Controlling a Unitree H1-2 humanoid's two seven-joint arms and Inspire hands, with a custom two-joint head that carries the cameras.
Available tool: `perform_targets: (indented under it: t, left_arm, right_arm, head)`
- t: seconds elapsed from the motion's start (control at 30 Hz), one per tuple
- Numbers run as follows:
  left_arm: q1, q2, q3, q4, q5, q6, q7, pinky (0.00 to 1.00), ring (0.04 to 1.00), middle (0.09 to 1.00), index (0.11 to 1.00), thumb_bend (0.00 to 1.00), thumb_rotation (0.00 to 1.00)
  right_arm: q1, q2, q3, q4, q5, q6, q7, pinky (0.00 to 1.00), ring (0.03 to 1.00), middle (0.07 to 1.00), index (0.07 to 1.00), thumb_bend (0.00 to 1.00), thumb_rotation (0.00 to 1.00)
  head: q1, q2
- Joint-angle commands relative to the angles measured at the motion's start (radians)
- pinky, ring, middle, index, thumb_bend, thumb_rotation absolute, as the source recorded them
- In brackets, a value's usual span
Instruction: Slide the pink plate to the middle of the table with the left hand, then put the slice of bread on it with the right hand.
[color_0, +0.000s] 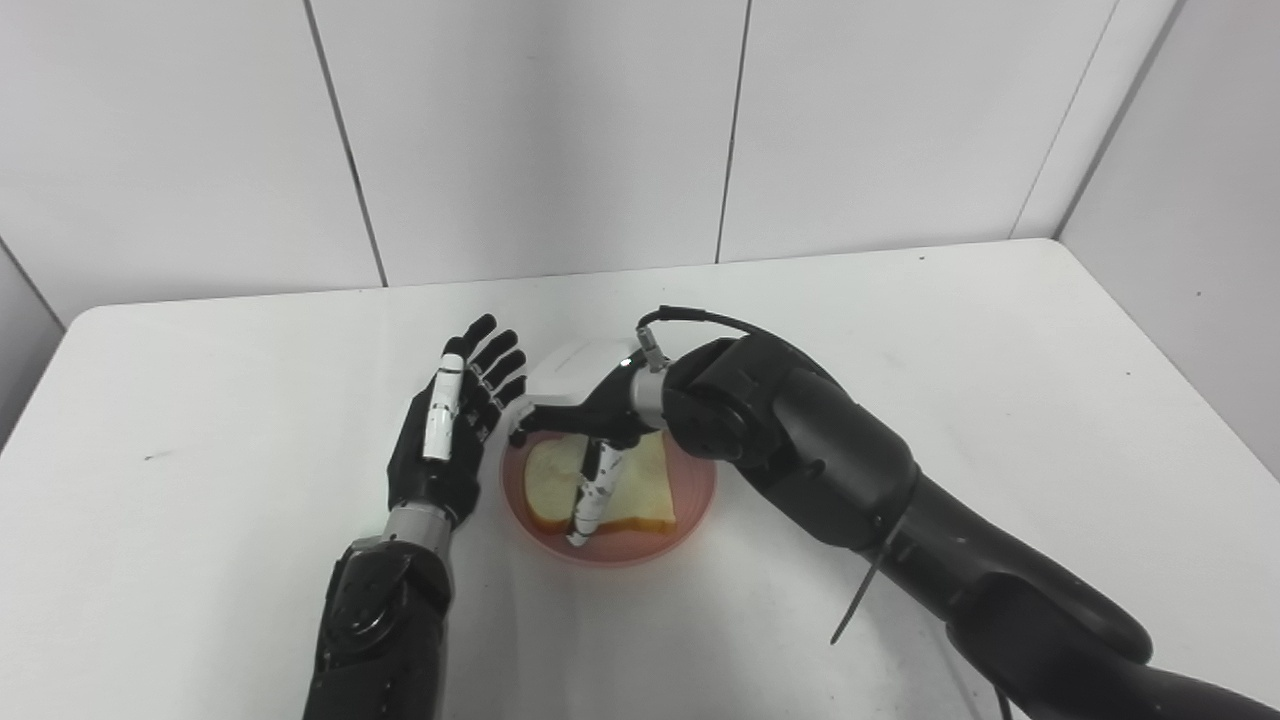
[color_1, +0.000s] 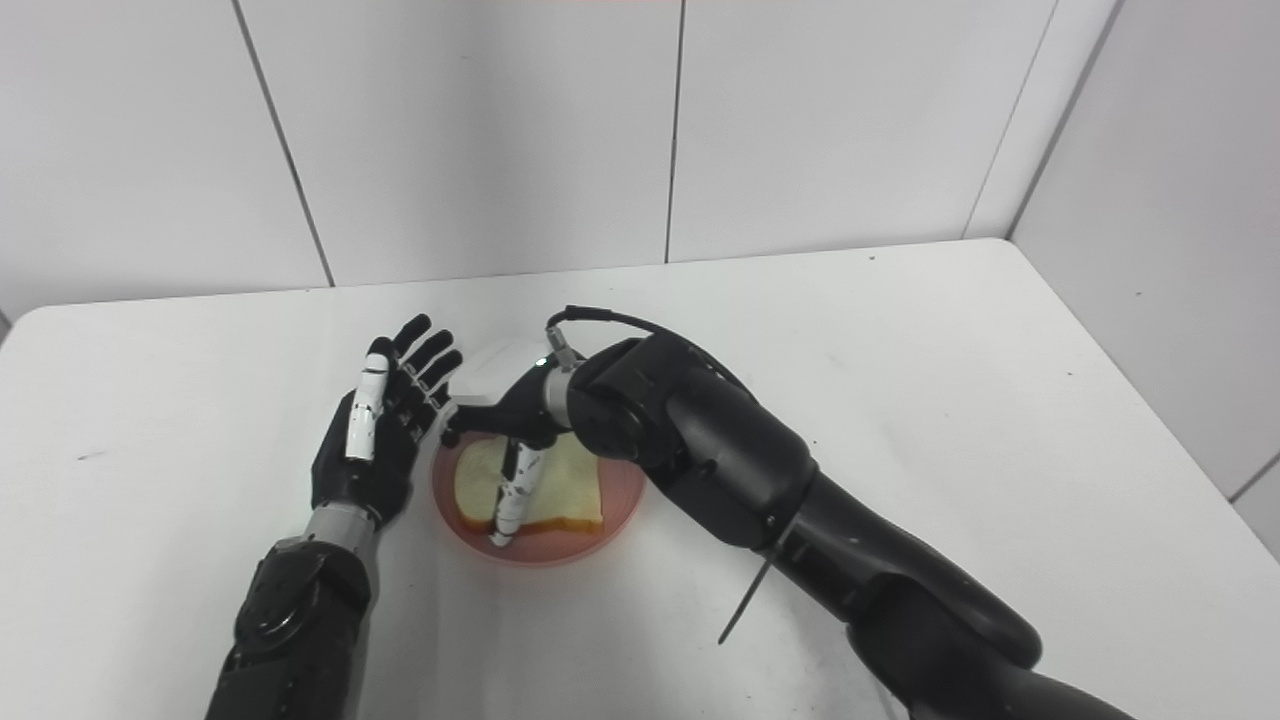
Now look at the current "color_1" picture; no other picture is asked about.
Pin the slice of bread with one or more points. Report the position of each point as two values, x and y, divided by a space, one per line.
570 495

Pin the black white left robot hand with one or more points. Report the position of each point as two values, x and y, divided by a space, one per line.
375 470

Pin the pink round plate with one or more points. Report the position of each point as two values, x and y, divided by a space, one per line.
620 500

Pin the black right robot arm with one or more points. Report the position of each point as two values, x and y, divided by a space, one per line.
740 460

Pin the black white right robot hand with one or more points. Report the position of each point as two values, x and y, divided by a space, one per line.
515 410

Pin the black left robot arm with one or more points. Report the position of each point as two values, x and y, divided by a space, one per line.
295 620

